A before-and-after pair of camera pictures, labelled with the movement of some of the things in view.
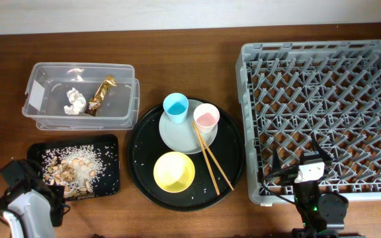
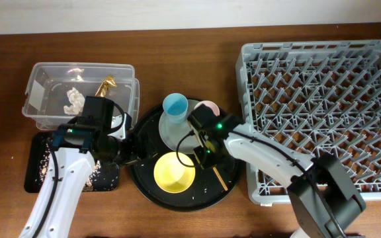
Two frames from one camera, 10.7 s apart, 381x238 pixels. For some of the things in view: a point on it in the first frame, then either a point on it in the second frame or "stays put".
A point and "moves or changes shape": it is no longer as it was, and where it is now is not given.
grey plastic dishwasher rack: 346,94 stays put
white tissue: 77,100 stays put
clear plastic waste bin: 82,96 stays put
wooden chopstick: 201,136 moves or changes shape
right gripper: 290,178 to 211,158
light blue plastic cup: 176,107 stays put
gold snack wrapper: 94,104 stays put
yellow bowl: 174,172 stays put
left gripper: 55,205 to 128,153
